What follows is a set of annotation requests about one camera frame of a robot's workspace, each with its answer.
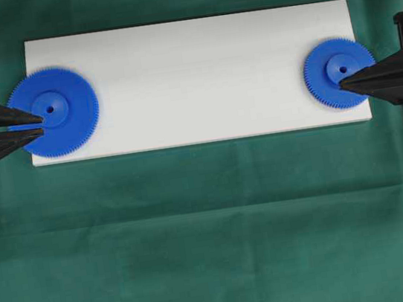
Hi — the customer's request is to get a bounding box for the small blue gear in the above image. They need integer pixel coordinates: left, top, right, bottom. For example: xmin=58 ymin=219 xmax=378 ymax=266
xmin=303 ymin=38 xmax=375 ymax=109

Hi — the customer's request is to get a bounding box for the large blue gear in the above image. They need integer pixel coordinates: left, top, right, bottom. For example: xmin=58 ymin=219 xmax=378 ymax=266
xmin=7 ymin=68 xmax=100 ymax=158

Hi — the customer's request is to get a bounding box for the green table cloth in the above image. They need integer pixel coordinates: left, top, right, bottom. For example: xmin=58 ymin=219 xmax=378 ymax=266
xmin=0 ymin=0 xmax=403 ymax=302

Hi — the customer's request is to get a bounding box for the white rectangular board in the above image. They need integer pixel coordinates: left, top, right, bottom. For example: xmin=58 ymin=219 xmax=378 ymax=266
xmin=25 ymin=0 xmax=372 ymax=163

